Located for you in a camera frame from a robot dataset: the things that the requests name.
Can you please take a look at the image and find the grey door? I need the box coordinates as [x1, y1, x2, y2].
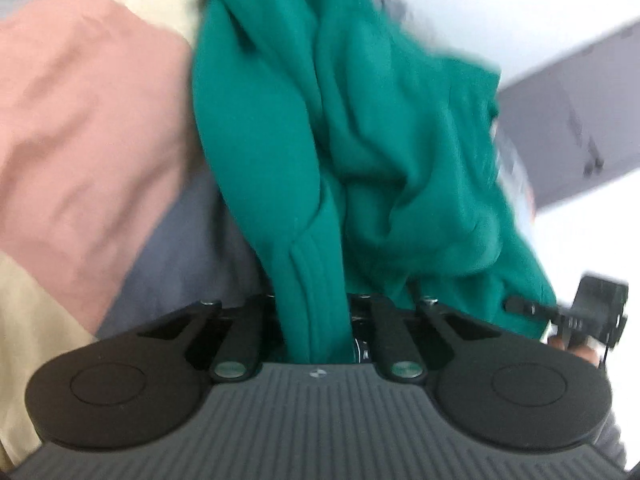
[497, 17, 640, 212]

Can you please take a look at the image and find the green zip hoodie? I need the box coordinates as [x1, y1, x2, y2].
[185, 0, 558, 366]

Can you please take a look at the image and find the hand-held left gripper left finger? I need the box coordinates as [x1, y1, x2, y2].
[137, 294, 281, 382]

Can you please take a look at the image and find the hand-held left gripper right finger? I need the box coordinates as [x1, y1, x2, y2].
[350, 294, 506, 383]

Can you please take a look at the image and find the person's right hand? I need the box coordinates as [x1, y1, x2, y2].
[549, 337, 601, 368]

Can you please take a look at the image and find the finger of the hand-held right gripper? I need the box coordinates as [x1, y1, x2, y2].
[505, 296, 560, 320]

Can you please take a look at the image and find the patchwork bed sheet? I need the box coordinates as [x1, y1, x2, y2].
[0, 0, 538, 466]

